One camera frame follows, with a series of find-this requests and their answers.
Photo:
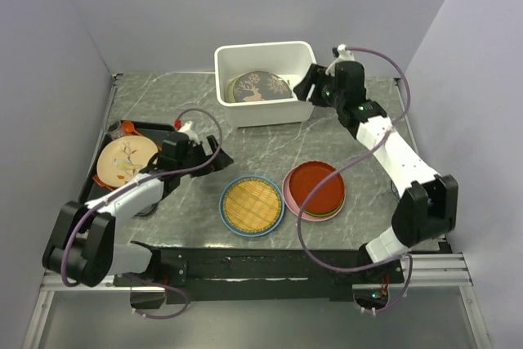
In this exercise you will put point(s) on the blue plate with bamboo mat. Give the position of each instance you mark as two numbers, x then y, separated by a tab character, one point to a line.
251	206

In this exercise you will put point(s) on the dark plate with deer motif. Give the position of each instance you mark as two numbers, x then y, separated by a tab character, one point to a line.
263	86

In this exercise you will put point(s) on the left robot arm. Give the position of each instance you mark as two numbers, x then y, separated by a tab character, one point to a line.
81	246

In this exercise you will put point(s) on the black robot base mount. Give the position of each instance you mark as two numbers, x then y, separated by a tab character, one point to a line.
234	274

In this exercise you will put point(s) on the white plastic bin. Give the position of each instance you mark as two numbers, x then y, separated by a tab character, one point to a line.
290	60

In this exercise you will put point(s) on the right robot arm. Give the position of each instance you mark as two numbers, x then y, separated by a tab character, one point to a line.
428	202

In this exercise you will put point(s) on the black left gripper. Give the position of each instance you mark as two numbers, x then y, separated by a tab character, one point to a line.
221	162

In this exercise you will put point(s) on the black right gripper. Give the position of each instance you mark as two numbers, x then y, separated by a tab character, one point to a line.
316	74

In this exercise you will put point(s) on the cream plate with branch motif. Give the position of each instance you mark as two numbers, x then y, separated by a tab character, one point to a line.
233	93

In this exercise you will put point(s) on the pink plate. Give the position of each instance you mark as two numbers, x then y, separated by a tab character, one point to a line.
301	180

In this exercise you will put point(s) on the clear glass cup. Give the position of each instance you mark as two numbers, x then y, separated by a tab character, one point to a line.
115	130

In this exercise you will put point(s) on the beige plate with bird motif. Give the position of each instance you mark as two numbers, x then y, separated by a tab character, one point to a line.
123	158

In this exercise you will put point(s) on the green plate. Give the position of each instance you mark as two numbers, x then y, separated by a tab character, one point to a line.
327	214

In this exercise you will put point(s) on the orange measuring scoop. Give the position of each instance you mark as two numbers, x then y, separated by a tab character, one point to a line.
129	128

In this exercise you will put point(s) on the aluminium frame rail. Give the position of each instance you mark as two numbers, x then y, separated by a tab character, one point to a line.
433	268

